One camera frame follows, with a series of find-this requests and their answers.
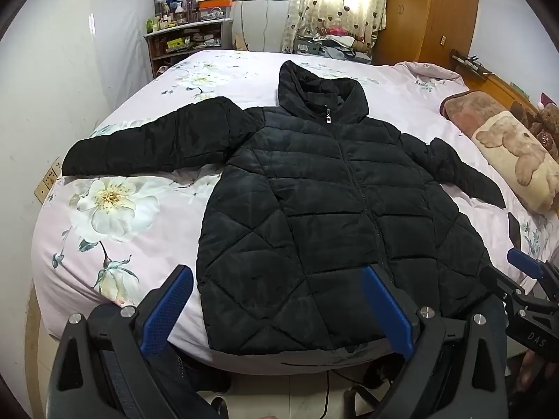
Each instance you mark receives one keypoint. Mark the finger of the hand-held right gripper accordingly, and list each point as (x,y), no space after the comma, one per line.
(498,283)
(524,262)

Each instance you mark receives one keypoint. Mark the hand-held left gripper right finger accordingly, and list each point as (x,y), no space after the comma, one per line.
(388,314)

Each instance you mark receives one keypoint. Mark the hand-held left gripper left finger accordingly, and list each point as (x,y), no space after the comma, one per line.
(168,310)

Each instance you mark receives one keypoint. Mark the black puffer jacket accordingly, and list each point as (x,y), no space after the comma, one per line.
(327,209)

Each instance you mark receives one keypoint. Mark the pile of clothes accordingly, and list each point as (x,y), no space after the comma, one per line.
(336,43)

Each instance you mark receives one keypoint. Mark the person's right hand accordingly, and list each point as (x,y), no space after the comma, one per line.
(530,371)

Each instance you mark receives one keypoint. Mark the person's dark trousers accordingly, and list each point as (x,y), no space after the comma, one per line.
(192,375)

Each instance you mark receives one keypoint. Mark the bed with floral sheet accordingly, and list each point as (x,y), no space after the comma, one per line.
(144,244)

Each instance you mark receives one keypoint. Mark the bear print pillow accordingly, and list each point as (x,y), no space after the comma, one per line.
(515,148)

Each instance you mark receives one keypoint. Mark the brown teddy bear toy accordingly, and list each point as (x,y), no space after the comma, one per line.
(541,122)

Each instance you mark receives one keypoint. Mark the brown wooden headboard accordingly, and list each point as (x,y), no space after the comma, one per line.
(471,109)

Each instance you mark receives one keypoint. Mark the wooden wardrobe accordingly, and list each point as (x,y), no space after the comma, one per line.
(428,13)

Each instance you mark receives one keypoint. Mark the cluttered shelf unit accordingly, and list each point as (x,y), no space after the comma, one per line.
(187,39)

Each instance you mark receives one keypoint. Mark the group of bottles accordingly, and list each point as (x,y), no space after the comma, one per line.
(166,13)

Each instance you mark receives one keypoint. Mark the orange box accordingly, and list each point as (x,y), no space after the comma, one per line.
(214,4)

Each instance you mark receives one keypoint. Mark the heart print curtain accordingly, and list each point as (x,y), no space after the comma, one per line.
(336,4)

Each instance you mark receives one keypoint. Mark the wall socket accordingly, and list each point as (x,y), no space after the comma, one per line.
(46,181)

